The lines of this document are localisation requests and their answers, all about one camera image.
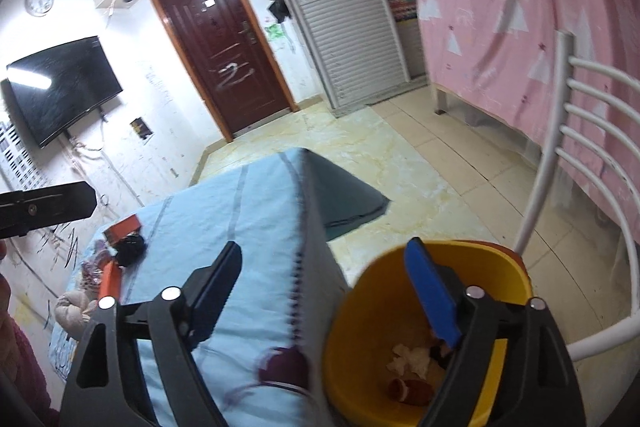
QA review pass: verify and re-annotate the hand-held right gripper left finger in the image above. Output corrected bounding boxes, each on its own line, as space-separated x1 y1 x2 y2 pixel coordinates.
60 241 244 427

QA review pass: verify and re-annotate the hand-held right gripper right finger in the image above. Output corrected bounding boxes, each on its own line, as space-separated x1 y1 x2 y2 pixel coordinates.
406 237 588 427

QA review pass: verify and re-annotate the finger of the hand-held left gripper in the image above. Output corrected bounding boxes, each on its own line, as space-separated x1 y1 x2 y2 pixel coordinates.
0 181 97 239

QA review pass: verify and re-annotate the yellow plastic bin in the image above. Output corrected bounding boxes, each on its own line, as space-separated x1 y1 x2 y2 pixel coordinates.
322 241 533 427

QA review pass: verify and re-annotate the black plastic bag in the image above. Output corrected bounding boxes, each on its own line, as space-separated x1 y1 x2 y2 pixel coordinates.
116 233 147 267

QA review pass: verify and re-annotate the white crumpled tissue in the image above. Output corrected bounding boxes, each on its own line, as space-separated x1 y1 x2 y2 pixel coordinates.
387 342 446 378

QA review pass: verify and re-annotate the pink crumpled wrapper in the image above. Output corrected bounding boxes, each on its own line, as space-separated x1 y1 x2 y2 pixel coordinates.
82 239 116 288

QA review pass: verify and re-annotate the orange flat box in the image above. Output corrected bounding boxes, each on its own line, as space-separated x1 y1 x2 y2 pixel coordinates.
103 217 142 244

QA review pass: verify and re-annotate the light blue tablecloth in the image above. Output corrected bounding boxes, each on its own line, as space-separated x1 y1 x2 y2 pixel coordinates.
50 147 392 427

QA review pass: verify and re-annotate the dark maroon round object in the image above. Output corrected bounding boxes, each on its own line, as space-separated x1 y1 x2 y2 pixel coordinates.
257 346 308 390

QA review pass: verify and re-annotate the small orange packet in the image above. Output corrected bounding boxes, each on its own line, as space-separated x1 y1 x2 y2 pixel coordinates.
98 264 122 303

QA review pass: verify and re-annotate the brown round scrap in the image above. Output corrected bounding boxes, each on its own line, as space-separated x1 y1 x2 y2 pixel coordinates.
387 377 433 405

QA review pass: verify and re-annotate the beige crumpled paper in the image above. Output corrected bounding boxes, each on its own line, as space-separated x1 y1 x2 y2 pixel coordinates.
54 291 98 338

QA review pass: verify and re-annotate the white metal chair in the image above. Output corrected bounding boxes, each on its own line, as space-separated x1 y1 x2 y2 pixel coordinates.
512 31 640 363

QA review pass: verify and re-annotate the dark red door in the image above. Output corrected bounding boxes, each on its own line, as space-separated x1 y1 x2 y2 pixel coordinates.
149 0 301 142

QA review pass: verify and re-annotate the white louvered wardrobe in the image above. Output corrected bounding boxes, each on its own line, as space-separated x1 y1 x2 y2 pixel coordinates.
248 0 426 118

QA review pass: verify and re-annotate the pink tree print curtain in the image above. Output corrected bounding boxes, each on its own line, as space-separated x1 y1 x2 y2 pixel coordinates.
405 0 640 258

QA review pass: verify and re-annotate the small black hanging pouch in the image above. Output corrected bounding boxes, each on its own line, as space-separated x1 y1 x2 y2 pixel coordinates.
268 0 292 24

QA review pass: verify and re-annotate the white perforated wall panel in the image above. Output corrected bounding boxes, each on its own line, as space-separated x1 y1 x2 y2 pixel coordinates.
0 121 49 202

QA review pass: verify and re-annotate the open wall socket box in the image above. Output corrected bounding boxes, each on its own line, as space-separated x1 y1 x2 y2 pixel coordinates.
130 117 154 142

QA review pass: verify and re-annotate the black wall television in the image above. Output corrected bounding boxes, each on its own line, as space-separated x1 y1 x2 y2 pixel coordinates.
1 36 124 149

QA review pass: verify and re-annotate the grey bed frame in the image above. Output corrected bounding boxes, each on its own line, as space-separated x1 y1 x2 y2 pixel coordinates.
432 83 481 124

